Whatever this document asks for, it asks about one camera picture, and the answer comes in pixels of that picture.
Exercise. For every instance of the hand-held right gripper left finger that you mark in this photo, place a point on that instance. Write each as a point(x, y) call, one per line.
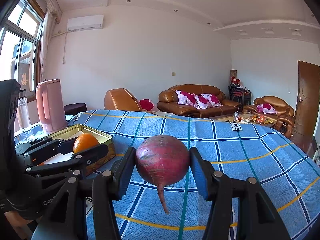
point(123, 180)

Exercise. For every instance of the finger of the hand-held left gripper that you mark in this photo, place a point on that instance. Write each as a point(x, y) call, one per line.
point(45, 146)
point(92, 155)

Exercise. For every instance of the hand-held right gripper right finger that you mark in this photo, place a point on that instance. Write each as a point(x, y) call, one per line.
point(201, 180)

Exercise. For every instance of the orange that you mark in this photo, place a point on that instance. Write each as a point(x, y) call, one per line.
point(85, 142)

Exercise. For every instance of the gold metal tin box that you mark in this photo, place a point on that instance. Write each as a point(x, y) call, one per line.
point(110, 150)

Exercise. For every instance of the purple beetroot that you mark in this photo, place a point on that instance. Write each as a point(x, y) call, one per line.
point(162, 160)

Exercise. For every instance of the person's left forearm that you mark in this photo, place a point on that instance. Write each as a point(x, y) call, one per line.
point(15, 221)

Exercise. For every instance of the clear glass bottle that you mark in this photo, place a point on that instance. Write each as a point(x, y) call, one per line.
point(25, 120)

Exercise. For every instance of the pink electric kettle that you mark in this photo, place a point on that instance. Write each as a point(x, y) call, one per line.
point(53, 105)

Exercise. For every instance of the dark round stool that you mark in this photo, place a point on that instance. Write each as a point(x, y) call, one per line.
point(75, 108)

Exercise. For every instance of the blue checked tablecloth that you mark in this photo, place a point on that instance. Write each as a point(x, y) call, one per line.
point(250, 155)

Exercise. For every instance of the brown leather armchair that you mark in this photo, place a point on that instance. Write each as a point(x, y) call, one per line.
point(285, 112)
point(120, 100)

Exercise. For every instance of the coffee table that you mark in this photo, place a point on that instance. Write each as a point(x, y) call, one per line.
point(225, 118)

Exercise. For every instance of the pink floral pillow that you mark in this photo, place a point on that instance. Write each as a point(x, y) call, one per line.
point(208, 100)
point(266, 108)
point(187, 99)
point(147, 105)

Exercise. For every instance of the window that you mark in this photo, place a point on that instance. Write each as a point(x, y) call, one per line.
point(15, 42)

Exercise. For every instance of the brown leather sofa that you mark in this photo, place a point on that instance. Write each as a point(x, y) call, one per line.
point(197, 88)

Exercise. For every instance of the stacked dark chairs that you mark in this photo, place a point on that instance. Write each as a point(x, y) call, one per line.
point(240, 95)

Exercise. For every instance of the pale pink curtain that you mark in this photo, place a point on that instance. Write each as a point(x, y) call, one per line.
point(46, 42)

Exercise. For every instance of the red plush toy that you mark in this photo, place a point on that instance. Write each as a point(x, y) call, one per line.
point(236, 81)

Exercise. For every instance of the tall brown vase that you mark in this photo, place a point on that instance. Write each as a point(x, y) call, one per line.
point(233, 73)

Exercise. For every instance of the white air conditioner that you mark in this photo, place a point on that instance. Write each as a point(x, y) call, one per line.
point(85, 23)

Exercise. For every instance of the brown wooden door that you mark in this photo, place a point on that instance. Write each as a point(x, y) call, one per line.
point(308, 100)

